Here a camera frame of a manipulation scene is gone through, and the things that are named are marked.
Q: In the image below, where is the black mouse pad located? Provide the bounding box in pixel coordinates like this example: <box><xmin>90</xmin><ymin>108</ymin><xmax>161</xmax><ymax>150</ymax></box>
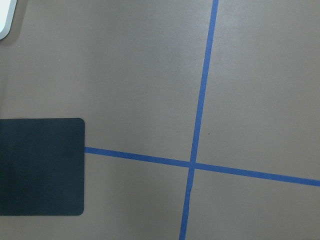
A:
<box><xmin>0</xmin><ymin>118</ymin><xmax>85</xmax><ymax>216</ymax></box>

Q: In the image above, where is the white desk lamp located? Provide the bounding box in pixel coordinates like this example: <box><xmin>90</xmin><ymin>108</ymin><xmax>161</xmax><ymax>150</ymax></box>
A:
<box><xmin>0</xmin><ymin>0</ymin><xmax>17</xmax><ymax>40</ymax></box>

